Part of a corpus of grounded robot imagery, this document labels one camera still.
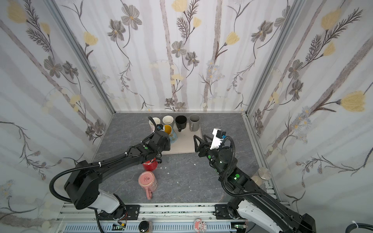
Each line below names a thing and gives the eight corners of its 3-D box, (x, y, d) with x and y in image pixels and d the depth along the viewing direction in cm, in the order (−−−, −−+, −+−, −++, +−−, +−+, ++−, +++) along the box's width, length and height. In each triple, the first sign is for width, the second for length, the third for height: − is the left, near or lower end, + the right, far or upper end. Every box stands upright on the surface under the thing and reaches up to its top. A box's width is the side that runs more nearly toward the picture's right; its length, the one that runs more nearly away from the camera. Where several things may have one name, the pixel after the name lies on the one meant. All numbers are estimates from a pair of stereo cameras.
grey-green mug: (189, 134, 109) (189, 125, 100) (189, 124, 116) (189, 114, 107) (199, 134, 109) (200, 125, 100) (199, 124, 116) (200, 114, 107)
